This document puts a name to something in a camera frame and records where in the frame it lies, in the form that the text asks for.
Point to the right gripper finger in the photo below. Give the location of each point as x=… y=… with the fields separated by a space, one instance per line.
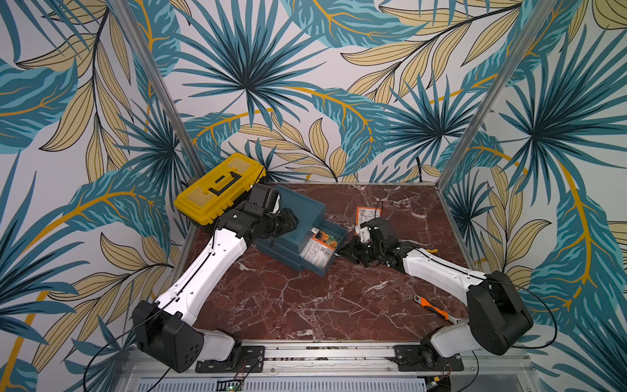
x=350 y=255
x=349 y=241

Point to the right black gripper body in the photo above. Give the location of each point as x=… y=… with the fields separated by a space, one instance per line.
x=360 y=250

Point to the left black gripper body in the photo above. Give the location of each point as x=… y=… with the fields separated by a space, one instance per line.
x=278 y=223

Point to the orange vegetable seed bag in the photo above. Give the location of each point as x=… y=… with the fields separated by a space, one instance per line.
x=319 y=248

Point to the teal drawer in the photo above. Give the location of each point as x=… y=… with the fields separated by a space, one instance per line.
x=331 y=228

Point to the orange white seed bag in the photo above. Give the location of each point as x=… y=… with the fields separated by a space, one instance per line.
x=365 y=214

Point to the teal three-drawer cabinet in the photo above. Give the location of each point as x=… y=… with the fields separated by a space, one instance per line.
x=303 y=247

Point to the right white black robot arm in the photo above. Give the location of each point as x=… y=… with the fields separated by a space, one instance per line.
x=497 y=316

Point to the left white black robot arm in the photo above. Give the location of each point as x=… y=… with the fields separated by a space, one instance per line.
x=165 y=328

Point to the yellow black toolbox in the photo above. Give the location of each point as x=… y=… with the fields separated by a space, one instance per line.
x=212 y=195

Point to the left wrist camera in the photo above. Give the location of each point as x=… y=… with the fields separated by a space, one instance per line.
x=262 y=199

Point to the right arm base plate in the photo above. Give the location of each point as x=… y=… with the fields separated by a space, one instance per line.
x=423 y=358

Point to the aluminium front rail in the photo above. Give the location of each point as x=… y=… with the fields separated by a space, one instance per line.
x=337 y=366

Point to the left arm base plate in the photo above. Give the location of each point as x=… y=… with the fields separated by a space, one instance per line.
x=243 y=359

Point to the left aluminium corner post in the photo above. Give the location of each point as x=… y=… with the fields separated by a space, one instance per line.
x=141 y=47

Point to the aluminium corner post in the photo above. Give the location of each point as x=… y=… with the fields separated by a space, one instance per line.
x=540 y=13
x=141 y=47

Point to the right aluminium corner post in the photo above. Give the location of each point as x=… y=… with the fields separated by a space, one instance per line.
x=540 y=13

